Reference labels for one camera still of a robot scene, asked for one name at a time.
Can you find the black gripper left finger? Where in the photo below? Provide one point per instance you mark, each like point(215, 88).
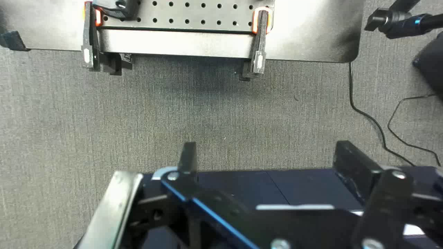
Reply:
point(187, 160)

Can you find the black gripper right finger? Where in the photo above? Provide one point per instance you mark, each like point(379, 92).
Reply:
point(355, 167)

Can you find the black rounded floor object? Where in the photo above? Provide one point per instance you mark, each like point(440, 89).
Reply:
point(433, 64)

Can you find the black bar clamp orange trim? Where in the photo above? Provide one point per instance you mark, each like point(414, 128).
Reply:
point(259, 46)
point(90, 46)

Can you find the perforated metal breadboard table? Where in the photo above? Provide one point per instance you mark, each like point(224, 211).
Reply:
point(305, 37)

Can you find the black table foot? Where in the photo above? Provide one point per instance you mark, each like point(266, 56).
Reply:
point(11, 42)

